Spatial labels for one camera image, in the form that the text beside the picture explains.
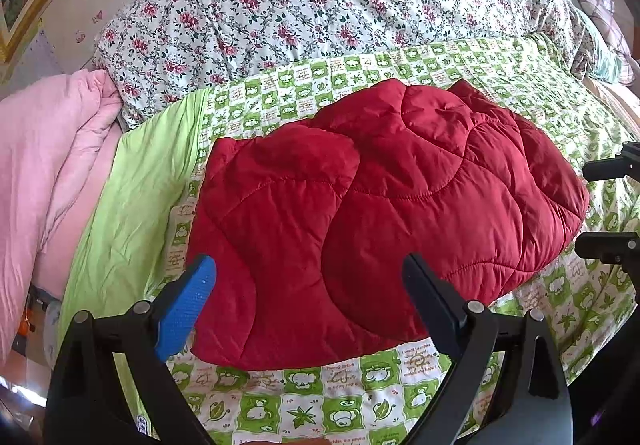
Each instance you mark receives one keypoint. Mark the floral quilt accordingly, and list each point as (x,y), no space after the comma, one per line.
(310,10)

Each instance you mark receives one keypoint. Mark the green patterned bedsheet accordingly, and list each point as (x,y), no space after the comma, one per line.
(150,165)

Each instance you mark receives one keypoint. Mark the red quilted jacket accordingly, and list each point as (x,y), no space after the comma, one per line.
(390,205)

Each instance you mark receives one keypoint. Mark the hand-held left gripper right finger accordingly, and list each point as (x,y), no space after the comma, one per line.
(435,295)

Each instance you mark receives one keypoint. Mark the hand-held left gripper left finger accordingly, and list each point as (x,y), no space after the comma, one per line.
(192,300)

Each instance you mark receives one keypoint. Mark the plaid pillow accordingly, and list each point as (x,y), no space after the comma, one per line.
(607,20)

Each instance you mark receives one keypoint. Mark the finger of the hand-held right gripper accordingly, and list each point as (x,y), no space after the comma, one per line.
(612,167)
(607,247)

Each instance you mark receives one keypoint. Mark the pink blanket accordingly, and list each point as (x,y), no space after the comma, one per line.
(45,155)

